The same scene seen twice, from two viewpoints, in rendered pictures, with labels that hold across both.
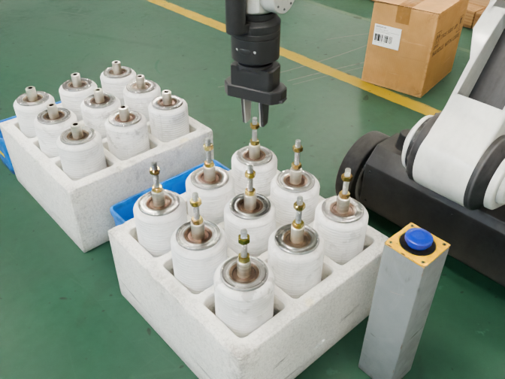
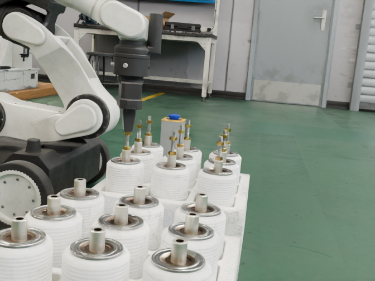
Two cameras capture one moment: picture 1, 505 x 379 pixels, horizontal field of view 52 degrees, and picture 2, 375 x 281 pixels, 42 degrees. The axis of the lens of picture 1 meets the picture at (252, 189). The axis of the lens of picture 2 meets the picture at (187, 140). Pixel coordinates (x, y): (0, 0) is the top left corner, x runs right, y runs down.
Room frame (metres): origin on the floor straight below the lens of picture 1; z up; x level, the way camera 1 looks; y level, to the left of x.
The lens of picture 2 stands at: (1.56, 1.04, 0.54)
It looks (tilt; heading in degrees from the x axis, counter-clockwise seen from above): 10 degrees down; 231
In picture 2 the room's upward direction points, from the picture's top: 5 degrees clockwise
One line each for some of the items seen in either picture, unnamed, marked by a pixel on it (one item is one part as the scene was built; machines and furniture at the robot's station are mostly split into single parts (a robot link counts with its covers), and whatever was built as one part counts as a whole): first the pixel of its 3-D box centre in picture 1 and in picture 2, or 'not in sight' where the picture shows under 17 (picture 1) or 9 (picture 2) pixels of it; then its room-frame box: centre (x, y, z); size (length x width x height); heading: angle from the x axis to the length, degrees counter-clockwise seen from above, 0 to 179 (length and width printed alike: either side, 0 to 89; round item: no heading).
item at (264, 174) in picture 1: (254, 190); (123, 195); (0.90, 0.00, 0.16); 0.10 x 0.10 x 0.18
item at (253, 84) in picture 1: (255, 64); (129, 82); (0.90, 0.00, 0.45); 0.13 x 0.10 x 0.12; 64
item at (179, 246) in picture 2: (31, 94); (178, 251); (1.15, 0.54, 0.26); 0.02 x 0.02 x 0.03
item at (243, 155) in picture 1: (254, 156); (125, 160); (0.90, 0.00, 0.25); 0.08 x 0.08 x 0.01
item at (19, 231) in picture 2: (116, 68); (19, 229); (1.31, 0.37, 0.26); 0.02 x 0.02 x 0.03
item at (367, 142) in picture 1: (367, 170); (18, 195); (1.07, -0.29, 0.10); 0.20 x 0.05 x 0.20; 133
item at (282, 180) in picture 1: (295, 180); (137, 152); (0.81, -0.08, 0.25); 0.08 x 0.08 x 0.01
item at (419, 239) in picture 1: (418, 241); (173, 117); (0.57, -0.25, 0.32); 0.04 x 0.04 x 0.02
